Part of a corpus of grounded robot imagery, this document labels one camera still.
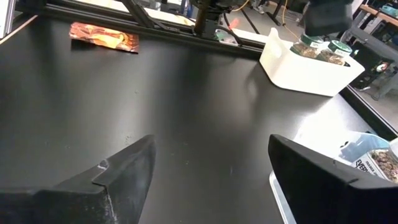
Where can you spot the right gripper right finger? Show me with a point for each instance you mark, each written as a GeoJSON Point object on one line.
{"type": "Point", "coordinates": [326, 193]}

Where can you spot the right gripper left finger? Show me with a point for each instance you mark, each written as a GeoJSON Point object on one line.
{"type": "Point", "coordinates": [102, 193]}

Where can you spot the green-lid spice jar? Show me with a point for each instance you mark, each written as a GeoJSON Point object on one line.
{"type": "Point", "coordinates": [337, 53]}
{"type": "Point", "coordinates": [306, 48]}

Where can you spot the white-lid spice jar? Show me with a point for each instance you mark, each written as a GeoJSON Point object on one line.
{"type": "Point", "coordinates": [379, 163]}

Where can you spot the orange spice packet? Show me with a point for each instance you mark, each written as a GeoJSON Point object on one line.
{"type": "Point", "coordinates": [105, 37]}

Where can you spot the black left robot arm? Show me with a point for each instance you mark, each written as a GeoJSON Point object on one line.
{"type": "Point", "coordinates": [206, 18]}

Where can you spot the clear plastic bin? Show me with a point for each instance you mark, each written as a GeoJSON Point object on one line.
{"type": "Point", "coordinates": [357, 149]}

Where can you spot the wooden workbench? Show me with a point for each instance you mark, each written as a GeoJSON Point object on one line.
{"type": "Point", "coordinates": [382, 18]}

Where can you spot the white plastic bin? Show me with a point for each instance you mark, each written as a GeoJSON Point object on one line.
{"type": "Point", "coordinates": [304, 77]}

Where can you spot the red tag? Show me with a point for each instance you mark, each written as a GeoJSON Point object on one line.
{"type": "Point", "coordinates": [234, 24]}

